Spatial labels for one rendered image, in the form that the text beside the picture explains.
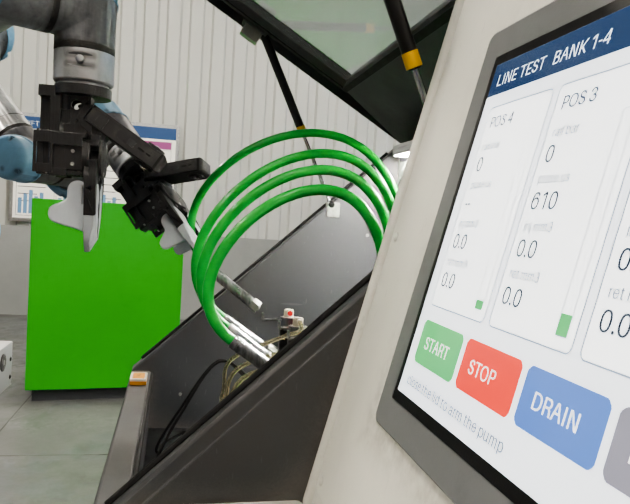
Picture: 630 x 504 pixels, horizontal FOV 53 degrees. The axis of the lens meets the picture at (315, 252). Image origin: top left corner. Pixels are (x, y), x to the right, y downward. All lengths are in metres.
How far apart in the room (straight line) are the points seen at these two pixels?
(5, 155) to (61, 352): 3.31
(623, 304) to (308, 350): 0.41
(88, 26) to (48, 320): 3.57
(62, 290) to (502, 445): 4.03
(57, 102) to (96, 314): 3.51
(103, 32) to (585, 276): 0.68
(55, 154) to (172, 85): 6.79
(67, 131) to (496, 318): 0.62
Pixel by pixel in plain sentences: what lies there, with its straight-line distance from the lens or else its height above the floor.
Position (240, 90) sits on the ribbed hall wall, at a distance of 7.64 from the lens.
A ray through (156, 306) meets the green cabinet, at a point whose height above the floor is 0.63.
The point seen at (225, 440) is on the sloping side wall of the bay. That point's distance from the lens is 0.69.
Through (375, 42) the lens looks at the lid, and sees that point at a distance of 1.11.
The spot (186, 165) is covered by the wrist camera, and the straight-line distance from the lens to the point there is 1.11.
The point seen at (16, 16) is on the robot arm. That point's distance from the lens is 0.86.
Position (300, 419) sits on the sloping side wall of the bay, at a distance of 0.69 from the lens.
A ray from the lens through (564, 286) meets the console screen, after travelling 0.36.
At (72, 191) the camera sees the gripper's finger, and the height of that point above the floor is 1.29.
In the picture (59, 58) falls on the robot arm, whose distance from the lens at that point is 0.88.
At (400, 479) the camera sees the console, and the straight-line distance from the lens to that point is 0.50.
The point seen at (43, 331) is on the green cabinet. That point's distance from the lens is 4.36.
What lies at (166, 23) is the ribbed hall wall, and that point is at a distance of 7.83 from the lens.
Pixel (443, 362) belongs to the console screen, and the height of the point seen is 1.18.
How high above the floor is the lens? 1.28
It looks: 3 degrees down
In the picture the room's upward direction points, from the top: 4 degrees clockwise
